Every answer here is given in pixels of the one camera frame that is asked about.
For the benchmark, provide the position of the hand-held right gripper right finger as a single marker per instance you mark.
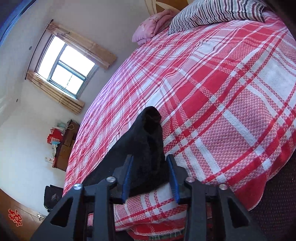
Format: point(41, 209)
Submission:
point(174, 180)

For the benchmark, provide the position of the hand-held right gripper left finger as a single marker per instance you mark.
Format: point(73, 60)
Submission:
point(127, 180)

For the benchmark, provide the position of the black pants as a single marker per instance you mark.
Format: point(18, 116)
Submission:
point(148, 162)

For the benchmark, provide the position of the brown wooden desk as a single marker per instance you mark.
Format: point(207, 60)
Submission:
point(66, 148)

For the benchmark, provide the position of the black folding chair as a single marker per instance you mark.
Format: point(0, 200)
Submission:
point(53, 198)

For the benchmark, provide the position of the red gift bag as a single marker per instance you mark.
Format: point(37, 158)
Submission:
point(53, 137)

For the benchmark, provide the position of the red plaid bed sheet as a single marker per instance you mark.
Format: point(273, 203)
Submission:
point(208, 92)

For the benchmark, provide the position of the dark maroon cloth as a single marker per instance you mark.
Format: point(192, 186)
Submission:
point(277, 204)

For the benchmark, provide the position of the brown wooden door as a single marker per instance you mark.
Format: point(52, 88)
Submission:
point(25, 222)

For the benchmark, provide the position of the beige floral curtain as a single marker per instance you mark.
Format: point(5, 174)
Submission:
point(83, 45)
point(55, 95)

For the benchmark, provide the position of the red paper door decoration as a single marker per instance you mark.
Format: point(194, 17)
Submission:
point(14, 217)

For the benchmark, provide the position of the sliding glass window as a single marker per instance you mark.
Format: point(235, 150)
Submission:
point(67, 67)

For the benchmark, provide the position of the folded pink blanket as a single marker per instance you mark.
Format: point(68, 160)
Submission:
point(150, 27)

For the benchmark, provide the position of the black curtain rod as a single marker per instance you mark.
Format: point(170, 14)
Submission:
point(38, 49)

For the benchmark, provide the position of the striped pillow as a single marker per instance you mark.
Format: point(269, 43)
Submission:
point(212, 14)

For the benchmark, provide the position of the round wooden bed headboard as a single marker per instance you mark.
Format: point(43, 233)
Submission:
point(161, 4)

